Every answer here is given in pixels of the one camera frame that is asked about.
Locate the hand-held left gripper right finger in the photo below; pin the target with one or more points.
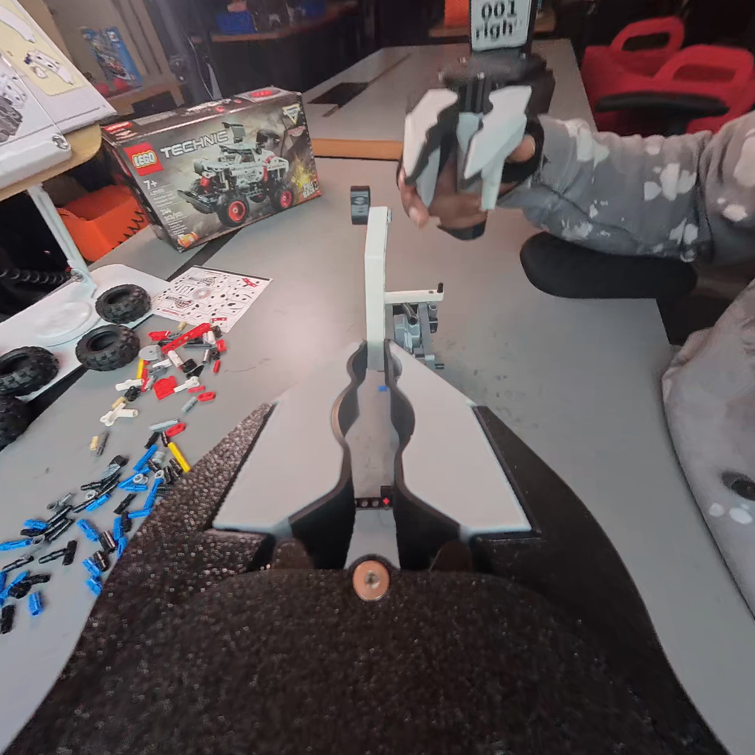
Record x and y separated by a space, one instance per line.
460 466

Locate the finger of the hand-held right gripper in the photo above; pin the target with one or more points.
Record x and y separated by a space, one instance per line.
427 135
507 130

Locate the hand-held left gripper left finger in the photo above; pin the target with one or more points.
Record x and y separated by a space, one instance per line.
283 466

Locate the grey black toy truck chassis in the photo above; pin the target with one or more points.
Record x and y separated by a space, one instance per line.
377 283

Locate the toy building instruction booklet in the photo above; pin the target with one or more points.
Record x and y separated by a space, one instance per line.
35 88

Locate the person's right forearm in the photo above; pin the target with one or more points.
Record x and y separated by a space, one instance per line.
649 177

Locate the grey desk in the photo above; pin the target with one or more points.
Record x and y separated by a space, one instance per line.
590 413

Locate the small black box device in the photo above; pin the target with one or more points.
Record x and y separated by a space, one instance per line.
360 203

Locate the yellow toy axle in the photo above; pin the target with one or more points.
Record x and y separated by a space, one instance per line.
179 457

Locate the pile of red white pieces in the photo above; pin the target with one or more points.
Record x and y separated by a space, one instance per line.
171 365

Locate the black office chair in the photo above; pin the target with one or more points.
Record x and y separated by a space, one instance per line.
660 109

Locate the white sticker sheet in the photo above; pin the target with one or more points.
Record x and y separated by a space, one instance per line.
212 298

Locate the black tan axle pin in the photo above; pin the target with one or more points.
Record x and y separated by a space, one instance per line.
99 442

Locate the pile of blue black pins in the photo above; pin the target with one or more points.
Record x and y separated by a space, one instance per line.
88 519

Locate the toy truck set box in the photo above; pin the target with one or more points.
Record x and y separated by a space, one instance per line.
206 171

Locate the white booklet stand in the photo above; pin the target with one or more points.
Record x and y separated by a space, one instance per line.
59 321

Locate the orange plastic container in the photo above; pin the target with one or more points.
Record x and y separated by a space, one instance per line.
94 224

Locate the blue toy set box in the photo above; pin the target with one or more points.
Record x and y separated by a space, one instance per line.
112 56

